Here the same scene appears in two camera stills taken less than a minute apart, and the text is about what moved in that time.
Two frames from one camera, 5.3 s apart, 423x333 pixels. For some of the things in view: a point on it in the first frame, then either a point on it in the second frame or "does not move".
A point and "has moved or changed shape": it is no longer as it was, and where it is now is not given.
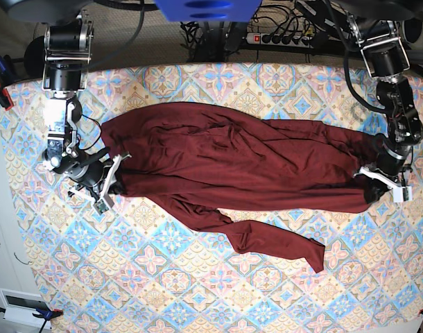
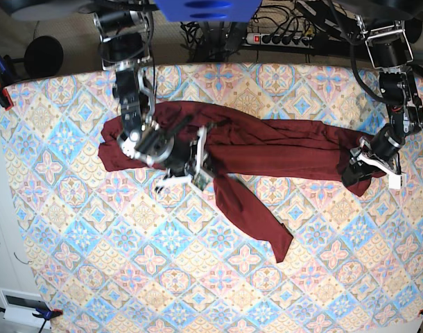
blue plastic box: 209,10 does not move
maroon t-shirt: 200,159 has moved or changed shape
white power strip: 258,37 does not move
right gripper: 390,177 -> 392,167
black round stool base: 35,57 does not move
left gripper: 96,192 -> 189,160
